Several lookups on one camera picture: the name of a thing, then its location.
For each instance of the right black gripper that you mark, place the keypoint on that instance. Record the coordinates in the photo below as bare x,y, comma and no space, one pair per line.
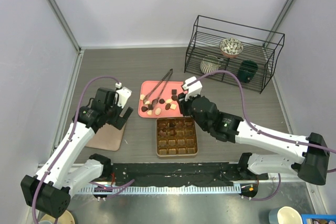
184,104

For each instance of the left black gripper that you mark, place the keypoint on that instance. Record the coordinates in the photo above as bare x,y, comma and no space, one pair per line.
118,121

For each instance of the metal tongs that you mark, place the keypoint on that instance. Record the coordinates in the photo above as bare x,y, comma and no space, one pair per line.
165,79

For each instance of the gold chocolate box with tray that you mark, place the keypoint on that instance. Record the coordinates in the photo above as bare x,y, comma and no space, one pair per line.
176,137

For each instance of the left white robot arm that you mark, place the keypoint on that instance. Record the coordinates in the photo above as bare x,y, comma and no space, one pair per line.
52,187

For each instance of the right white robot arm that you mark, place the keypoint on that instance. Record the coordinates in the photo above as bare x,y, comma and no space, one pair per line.
304,156

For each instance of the dark heart chocolate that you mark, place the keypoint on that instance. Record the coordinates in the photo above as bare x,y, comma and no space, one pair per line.
144,109

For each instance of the white oval chocolate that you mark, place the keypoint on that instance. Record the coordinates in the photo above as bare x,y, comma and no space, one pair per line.
158,111

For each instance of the brown leaf chocolate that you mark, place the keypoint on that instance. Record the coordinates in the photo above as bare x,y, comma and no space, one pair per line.
167,107

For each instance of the rose gold tin lid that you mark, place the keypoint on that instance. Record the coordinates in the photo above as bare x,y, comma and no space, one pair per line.
107,138

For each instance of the pink plastic tray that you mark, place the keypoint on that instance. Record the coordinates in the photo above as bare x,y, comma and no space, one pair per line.
172,89

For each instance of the striped ceramic cup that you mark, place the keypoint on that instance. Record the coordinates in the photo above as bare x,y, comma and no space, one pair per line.
210,63

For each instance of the dark green mug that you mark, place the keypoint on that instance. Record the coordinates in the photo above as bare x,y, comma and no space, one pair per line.
247,71

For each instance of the floral ceramic bowl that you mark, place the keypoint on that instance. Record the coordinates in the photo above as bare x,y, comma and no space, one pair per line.
231,47

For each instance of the white bowl bottom right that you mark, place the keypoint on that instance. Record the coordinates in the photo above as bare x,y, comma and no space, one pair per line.
285,215

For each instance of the beige plate bottom left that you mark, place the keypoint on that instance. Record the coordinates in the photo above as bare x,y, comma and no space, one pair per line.
65,218

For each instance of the blue box corner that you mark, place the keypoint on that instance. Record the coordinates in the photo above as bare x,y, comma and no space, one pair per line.
318,219

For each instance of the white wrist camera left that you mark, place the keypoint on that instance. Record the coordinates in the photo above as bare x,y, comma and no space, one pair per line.
122,95

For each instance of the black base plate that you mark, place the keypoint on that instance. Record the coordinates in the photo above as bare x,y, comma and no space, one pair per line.
206,174

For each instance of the black wire rack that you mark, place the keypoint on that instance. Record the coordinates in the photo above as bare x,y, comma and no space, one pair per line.
248,52

